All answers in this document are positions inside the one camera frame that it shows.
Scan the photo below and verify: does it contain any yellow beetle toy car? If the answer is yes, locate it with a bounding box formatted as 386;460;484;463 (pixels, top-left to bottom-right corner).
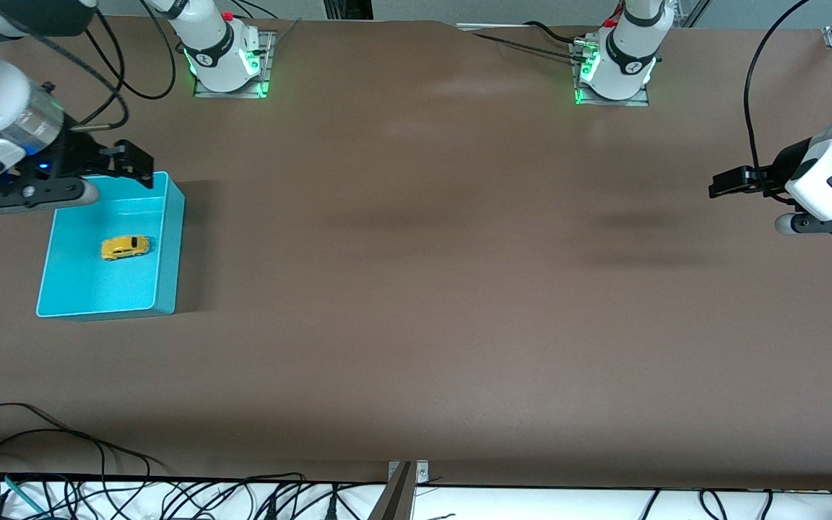
100;235;151;261

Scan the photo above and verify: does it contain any cyan plastic bin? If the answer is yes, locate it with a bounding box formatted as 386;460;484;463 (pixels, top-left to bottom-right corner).
35;171;186;321

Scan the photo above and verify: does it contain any grey metal bar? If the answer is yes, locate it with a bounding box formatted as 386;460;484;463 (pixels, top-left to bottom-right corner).
367;462;415;520

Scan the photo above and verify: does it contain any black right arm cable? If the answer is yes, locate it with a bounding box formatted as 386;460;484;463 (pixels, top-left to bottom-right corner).
87;0;176;100
0;32;130;132

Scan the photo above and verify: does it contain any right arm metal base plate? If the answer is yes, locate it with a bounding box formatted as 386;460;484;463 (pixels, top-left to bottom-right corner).
192;30;276;99

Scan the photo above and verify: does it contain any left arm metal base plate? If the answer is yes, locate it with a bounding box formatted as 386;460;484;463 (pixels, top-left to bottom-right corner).
569;40;651;108

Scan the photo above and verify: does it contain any black table cable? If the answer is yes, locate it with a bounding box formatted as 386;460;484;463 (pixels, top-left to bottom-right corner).
470;32;590;62
523;20;579;44

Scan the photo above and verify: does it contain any teal cable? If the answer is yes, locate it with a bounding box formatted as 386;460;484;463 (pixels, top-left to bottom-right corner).
4;474;45;515

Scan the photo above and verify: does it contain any metal table bracket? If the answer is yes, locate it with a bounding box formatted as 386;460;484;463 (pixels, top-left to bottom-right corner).
387;460;430;485

